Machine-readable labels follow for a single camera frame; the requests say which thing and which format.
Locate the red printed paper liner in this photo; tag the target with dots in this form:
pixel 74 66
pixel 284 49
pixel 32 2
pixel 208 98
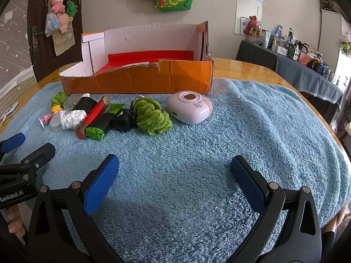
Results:
pixel 142 57

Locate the white cabinet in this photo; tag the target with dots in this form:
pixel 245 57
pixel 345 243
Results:
pixel 330 33

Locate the small green chenille bundle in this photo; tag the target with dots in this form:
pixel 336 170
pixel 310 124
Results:
pixel 59 97

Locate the green plush toy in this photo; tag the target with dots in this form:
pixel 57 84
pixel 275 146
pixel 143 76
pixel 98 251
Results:
pixel 71 8

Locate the pink plush toy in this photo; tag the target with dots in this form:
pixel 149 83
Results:
pixel 64 22

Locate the round white lid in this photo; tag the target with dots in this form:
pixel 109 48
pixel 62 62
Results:
pixel 55 124

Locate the white square gadget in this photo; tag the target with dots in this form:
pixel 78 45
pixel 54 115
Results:
pixel 9 110

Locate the row of bottles and jars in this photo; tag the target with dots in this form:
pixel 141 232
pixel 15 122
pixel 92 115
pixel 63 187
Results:
pixel 290 46

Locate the pink rounded electric device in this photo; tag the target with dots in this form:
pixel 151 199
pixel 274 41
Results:
pixel 189 109

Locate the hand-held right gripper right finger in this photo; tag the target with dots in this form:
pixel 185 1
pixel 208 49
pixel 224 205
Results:
pixel 246 183

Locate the orange cardboard box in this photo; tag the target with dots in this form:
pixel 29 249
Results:
pixel 153 78

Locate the black-haired figurine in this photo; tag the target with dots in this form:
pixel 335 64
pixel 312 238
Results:
pixel 124 120

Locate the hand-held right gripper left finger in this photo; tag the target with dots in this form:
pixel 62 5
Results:
pixel 101 186

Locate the side table with dark cloth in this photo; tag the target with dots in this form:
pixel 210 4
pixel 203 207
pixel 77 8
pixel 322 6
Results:
pixel 290 65

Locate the clear plastic case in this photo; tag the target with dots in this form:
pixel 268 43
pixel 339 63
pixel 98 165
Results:
pixel 70 100

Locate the green and black snack packet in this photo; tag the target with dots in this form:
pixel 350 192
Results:
pixel 105 120

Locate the pink cow plush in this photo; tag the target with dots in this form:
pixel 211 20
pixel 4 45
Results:
pixel 57 4

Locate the pink rabbit plush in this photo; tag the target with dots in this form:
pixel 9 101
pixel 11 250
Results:
pixel 251 27

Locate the person's left hand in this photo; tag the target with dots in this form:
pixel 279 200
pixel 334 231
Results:
pixel 15 219

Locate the dark brown door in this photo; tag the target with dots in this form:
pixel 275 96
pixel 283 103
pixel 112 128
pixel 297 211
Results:
pixel 35 11

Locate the red-wrapped wooden stick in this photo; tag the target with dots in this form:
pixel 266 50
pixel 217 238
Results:
pixel 92 115

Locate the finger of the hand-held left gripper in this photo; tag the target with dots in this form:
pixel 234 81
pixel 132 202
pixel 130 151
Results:
pixel 13 141
pixel 41 154

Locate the blonde pink figurine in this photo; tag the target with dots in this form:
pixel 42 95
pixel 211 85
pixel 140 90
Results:
pixel 56 109

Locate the wall mirror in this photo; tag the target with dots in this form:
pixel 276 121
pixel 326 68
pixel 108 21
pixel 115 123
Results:
pixel 248 8

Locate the white paper wad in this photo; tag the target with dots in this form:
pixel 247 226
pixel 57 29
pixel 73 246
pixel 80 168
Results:
pixel 72 117

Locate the large green chenille bundle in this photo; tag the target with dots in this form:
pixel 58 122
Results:
pixel 152 117

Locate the blue fluffy towel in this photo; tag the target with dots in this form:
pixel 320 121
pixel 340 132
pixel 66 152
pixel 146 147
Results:
pixel 192 148

